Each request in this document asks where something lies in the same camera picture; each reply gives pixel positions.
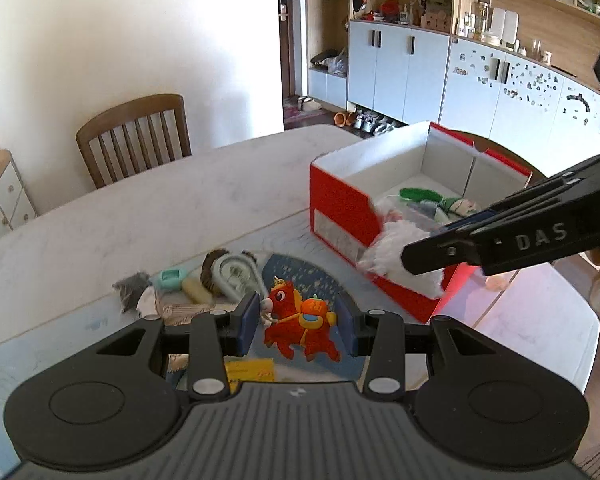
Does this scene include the yellow card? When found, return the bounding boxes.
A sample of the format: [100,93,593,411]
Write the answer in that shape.
[224,358,276,395]

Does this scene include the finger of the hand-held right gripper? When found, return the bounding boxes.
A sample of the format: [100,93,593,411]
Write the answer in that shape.
[401,227,486,276]
[442,151,600,233]

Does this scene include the white oval gadget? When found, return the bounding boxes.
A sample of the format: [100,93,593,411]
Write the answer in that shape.
[214,255,269,302]

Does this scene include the red cardboard box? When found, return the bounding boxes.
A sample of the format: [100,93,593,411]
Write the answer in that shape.
[309,121,533,325]

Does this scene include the red horse toy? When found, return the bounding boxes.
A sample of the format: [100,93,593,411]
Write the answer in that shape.
[260,277,342,362]

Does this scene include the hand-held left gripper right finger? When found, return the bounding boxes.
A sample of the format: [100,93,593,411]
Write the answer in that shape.
[336,291,503,401]

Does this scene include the bags on bench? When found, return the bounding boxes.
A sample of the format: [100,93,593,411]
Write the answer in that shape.
[310,48,349,77]

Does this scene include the beige woven pouch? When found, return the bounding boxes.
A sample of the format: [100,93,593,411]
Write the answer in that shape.
[155,301,242,328]

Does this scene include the dark wooden door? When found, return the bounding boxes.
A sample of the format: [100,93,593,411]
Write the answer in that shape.
[276,0,297,99]

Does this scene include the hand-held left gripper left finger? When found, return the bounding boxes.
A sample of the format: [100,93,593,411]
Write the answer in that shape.
[96,291,261,402]

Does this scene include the wooden wall shelves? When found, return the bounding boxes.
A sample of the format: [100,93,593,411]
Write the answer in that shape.
[452,0,600,68]

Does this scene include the green fringed item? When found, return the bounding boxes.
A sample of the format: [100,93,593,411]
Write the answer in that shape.
[399,187,444,204]

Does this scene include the tall pale blue cabinet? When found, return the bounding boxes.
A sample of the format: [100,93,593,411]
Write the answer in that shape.
[346,19,452,125]

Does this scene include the teal pencil sharpener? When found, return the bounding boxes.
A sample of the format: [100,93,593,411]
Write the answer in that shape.
[159,268,189,292]

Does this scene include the patterned door rug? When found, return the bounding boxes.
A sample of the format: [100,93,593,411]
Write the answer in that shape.
[283,97,332,130]

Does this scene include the white sideboard with knobs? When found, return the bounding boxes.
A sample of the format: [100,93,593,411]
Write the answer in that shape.
[0,149,37,247]

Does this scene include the long cabinet with stickers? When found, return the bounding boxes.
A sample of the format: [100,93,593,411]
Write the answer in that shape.
[441,35,600,153]

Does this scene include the white fluffy plush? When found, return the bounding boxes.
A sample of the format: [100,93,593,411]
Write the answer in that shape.
[357,197,447,297]

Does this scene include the row of shoes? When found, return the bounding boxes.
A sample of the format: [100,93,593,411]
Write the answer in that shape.
[332,109,397,137]

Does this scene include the cream cylinder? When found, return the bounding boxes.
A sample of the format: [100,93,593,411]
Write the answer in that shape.
[181,277,216,305]

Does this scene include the small green white doll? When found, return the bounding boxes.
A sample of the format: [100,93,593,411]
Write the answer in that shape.
[437,197,482,219]

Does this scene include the brown scrunchie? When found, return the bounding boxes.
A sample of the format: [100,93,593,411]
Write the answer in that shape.
[201,249,259,295]

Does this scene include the printed table mat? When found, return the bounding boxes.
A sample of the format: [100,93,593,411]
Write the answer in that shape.
[0,205,600,411]

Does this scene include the low bench cabinet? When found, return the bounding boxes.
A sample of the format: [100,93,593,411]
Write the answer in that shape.
[307,67,349,110]

